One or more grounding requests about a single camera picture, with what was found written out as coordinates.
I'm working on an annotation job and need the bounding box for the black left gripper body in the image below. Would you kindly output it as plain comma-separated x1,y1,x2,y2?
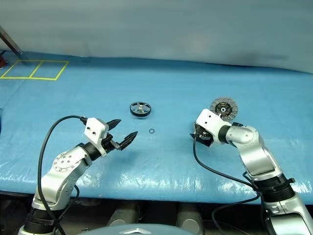
100,133,122,154

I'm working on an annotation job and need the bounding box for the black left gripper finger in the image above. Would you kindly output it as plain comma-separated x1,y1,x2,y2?
116,130,139,151
106,118,122,132

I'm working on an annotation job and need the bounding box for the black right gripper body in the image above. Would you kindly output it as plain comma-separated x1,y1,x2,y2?
194,124,214,148

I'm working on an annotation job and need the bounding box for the black rotor with silver spokes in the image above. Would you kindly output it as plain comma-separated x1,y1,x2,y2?
129,101,153,118

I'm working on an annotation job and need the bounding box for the grey round motor end disc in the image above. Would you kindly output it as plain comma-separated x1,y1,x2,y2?
210,96,240,122

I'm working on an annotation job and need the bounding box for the blue plastic table cover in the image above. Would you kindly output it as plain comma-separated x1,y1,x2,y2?
0,50,313,204

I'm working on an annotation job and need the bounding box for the grey rounded cylinder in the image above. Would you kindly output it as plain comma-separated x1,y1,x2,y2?
175,202,205,230
108,202,139,228

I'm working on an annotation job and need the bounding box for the grey robot torso with logo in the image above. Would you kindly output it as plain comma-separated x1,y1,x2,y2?
90,222,188,235

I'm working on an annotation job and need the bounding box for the yellow tape double square outline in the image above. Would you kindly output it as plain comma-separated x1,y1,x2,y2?
0,59,70,81

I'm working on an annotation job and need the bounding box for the pale plastic backdrop sheet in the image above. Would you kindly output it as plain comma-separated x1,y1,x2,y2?
0,0,313,73

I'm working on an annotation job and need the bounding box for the red object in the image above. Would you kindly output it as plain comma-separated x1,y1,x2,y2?
0,49,8,71

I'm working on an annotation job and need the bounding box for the grey metal stand leg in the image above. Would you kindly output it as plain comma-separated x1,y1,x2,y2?
0,23,23,55

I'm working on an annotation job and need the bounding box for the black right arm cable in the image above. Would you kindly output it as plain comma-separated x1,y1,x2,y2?
192,137,264,235

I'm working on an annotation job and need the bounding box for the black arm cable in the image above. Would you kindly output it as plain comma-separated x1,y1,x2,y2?
37,115,88,235
192,137,264,235

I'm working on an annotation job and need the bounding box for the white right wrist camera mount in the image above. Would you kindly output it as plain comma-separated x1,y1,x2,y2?
195,109,232,145

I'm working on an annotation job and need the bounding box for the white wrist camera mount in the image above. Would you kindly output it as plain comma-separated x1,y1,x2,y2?
195,109,232,145
84,117,109,155

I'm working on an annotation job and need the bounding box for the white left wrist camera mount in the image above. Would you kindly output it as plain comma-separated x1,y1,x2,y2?
84,117,109,155

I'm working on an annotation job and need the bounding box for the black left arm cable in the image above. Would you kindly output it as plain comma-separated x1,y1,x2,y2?
37,115,88,235

